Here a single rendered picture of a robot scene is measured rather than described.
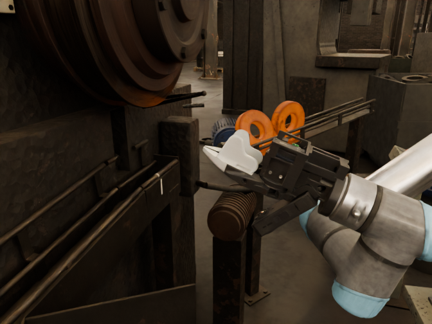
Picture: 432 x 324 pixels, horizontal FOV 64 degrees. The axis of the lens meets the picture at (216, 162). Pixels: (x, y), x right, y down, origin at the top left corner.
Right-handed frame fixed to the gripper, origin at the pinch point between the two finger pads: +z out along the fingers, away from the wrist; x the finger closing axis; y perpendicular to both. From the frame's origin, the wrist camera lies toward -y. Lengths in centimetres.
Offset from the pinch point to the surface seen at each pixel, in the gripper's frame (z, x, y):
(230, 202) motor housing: -2, -46, -33
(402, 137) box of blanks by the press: -82, -214, -23
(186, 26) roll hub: 17.8, -21.9, 15.2
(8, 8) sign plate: 38.1, 2.5, 10.7
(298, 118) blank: -11, -85, -8
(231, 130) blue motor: 35, -218, -67
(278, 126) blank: -5, -77, -12
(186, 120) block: 18.3, -41.2, -10.8
